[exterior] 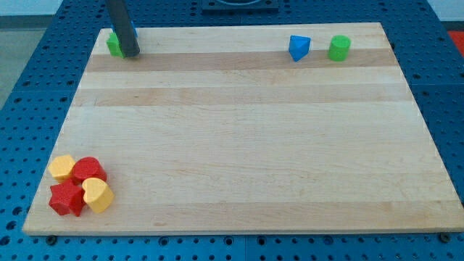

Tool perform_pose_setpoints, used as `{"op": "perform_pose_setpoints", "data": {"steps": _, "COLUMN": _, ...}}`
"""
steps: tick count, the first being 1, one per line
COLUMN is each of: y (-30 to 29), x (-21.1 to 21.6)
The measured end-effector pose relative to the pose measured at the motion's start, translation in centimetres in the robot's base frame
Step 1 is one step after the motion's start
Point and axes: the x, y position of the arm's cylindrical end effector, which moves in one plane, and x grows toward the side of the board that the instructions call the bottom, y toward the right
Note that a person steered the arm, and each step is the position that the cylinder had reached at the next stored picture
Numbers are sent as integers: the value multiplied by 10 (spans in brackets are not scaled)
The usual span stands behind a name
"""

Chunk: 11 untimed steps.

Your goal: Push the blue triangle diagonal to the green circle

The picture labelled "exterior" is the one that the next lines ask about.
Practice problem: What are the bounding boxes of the red cylinder block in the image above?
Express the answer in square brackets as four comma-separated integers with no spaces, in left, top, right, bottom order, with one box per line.
[71,157,107,185]

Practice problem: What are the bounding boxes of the blue triangle block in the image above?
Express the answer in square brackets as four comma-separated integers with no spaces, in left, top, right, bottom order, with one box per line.
[289,35,311,62]

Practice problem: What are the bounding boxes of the yellow hexagon block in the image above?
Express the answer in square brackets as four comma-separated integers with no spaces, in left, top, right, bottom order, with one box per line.
[47,154,75,183]

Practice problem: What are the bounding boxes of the yellow heart block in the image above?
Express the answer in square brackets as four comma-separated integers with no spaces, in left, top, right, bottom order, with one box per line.
[82,178,115,213]

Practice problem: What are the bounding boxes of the blue block behind rod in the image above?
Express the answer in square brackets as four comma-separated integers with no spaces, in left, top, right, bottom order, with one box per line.
[111,20,138,38]

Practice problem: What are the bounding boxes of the wooden board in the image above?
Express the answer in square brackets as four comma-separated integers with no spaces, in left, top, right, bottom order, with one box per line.
[23,22,463,236]

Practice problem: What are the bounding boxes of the green star block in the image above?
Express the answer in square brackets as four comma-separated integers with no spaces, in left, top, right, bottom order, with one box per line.
[106,33,125,58]

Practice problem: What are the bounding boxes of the red star block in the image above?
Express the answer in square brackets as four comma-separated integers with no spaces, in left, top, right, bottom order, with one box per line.
[49,179,86,217]

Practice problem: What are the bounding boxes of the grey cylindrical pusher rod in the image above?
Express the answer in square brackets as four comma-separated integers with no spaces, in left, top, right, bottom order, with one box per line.
[105,0,140,57]

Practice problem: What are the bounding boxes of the green cylinder block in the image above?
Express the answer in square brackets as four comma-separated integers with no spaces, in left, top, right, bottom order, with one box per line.
[328,35,351,62]

